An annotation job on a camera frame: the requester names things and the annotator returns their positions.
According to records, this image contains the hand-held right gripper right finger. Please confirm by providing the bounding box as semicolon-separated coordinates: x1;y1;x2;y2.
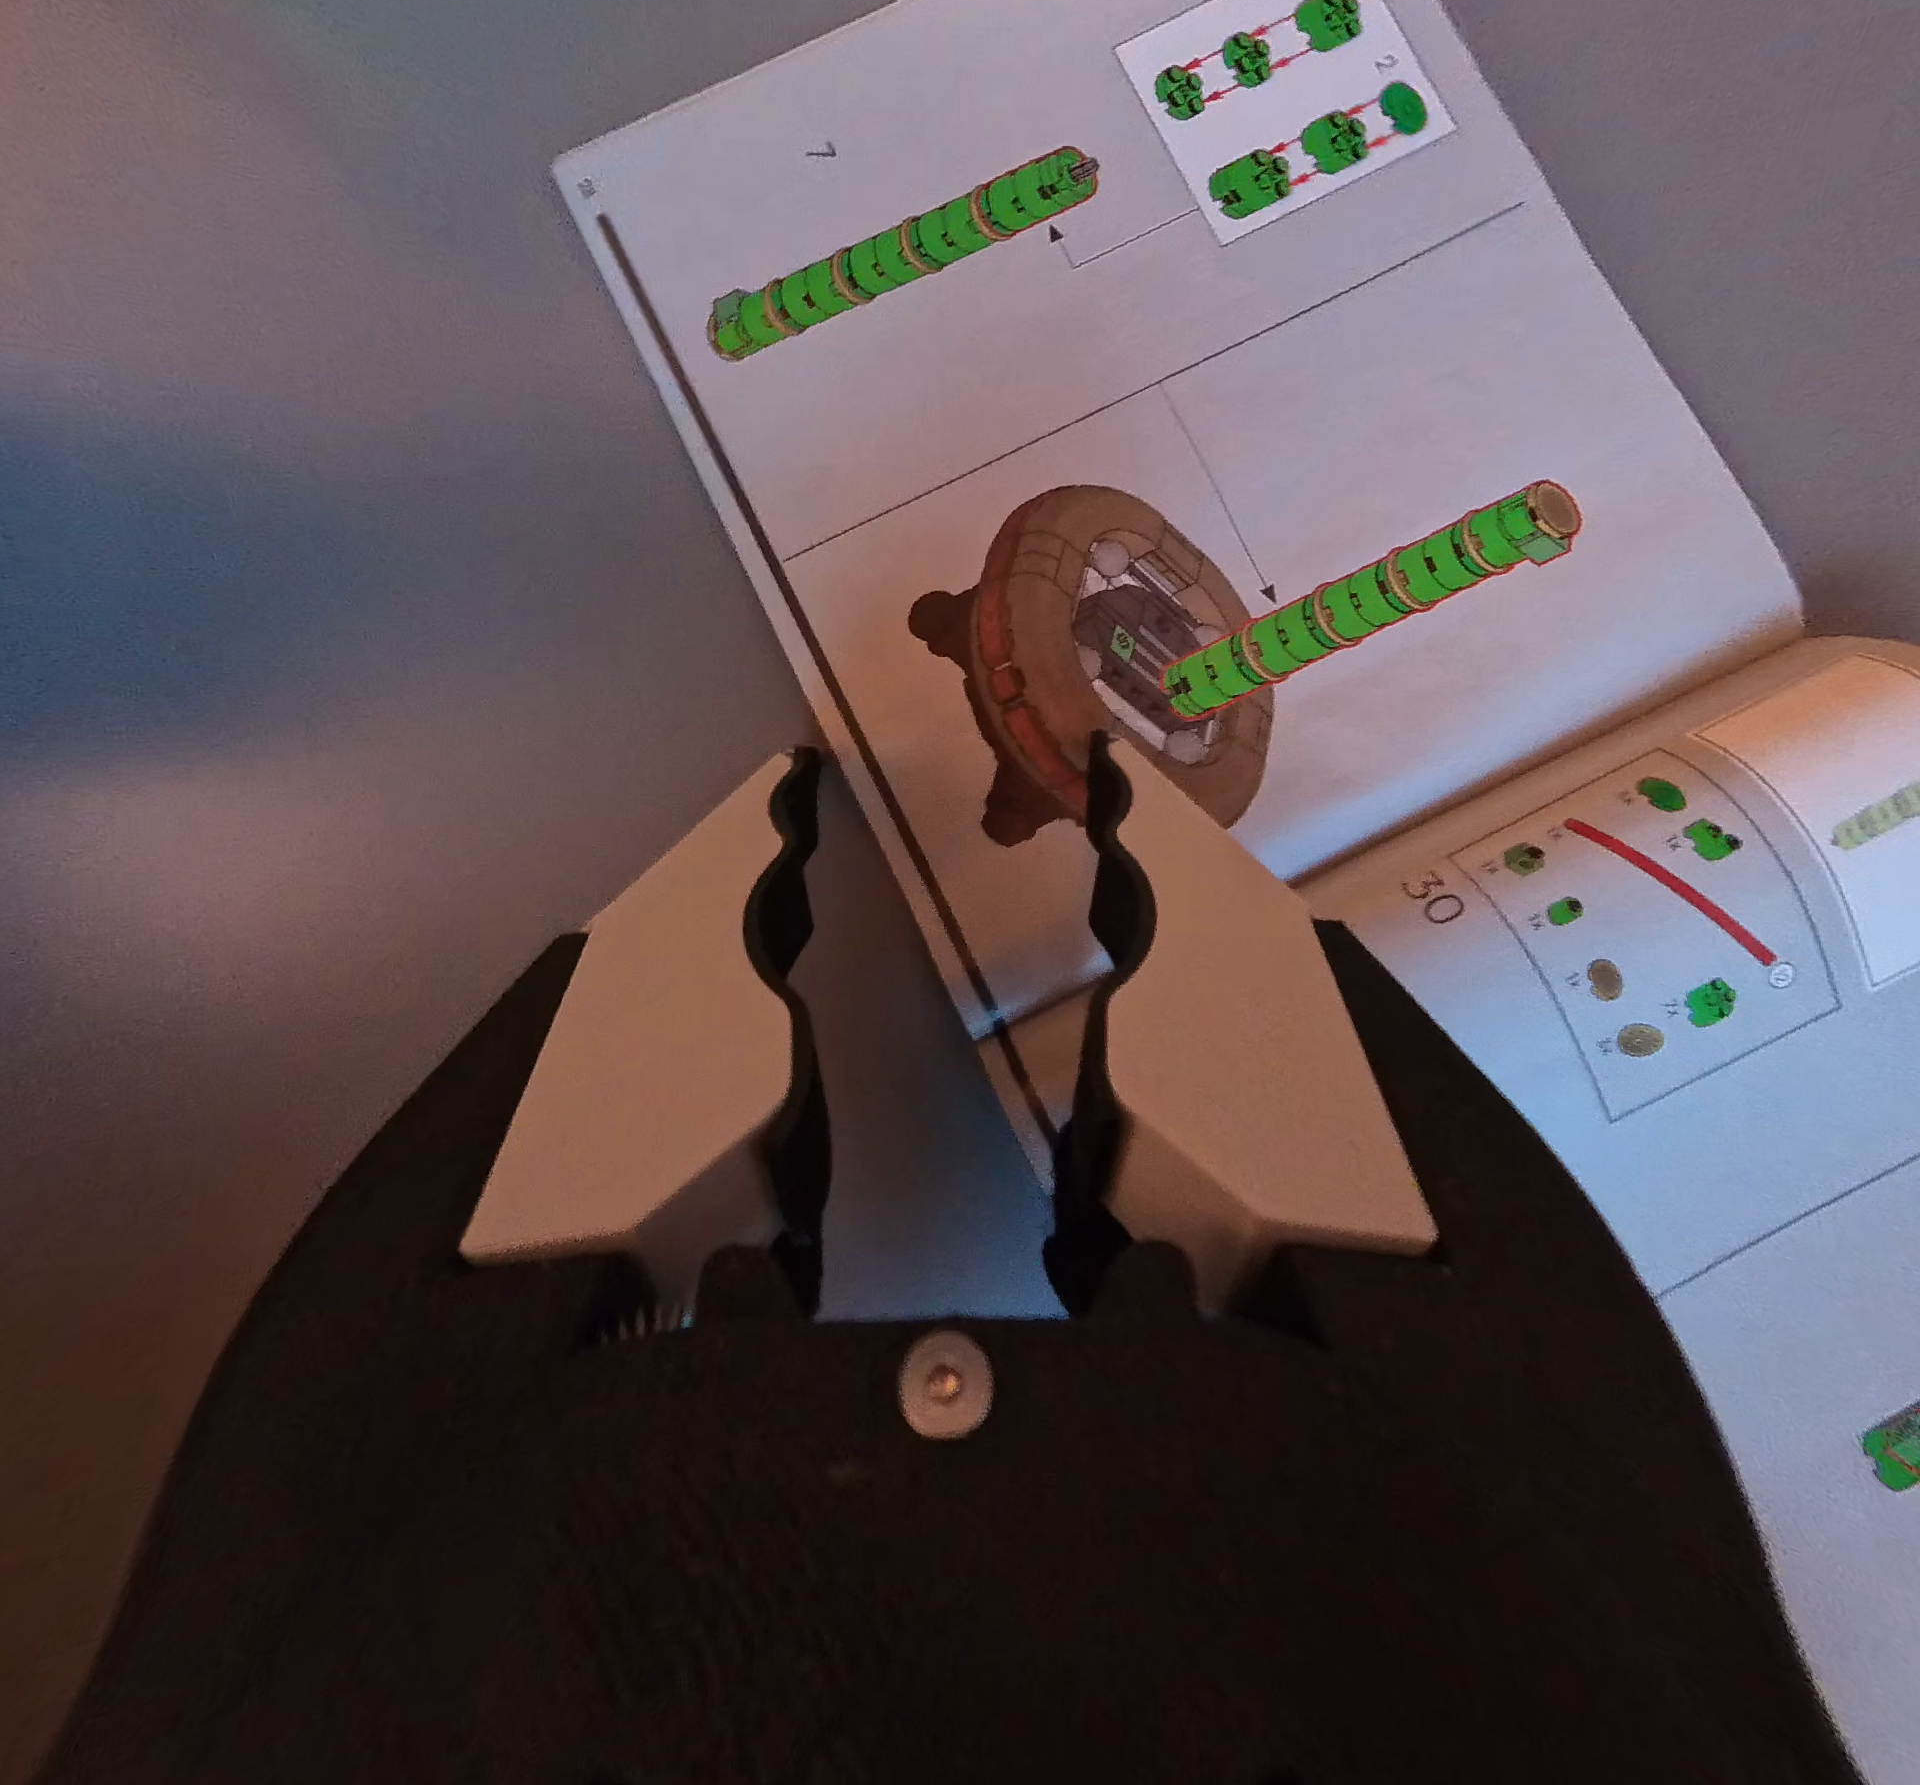
1047;730;1442;1292

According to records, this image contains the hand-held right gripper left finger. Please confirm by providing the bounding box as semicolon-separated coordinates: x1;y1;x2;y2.
455;746;830;1283

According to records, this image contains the white instruction booklet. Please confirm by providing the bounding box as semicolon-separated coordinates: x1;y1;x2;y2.
551;0;1920;1785

